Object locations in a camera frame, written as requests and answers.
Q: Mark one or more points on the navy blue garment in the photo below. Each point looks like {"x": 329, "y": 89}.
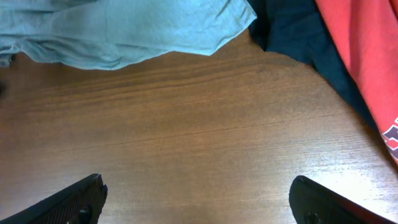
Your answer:
{"x": 296, "y": 28}

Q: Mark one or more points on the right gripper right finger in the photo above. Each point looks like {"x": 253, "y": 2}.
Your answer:
{"x": 312, "y": 203}

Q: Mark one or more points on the light blue t-shirt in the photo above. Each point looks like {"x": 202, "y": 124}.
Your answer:
{"x": 112, "y": 34}

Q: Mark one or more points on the red printed shirt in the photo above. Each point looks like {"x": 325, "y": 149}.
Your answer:
{"x": 365, "y": 34}

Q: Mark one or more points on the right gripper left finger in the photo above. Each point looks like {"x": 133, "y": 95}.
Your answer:
{"x": 81, "y": 202}

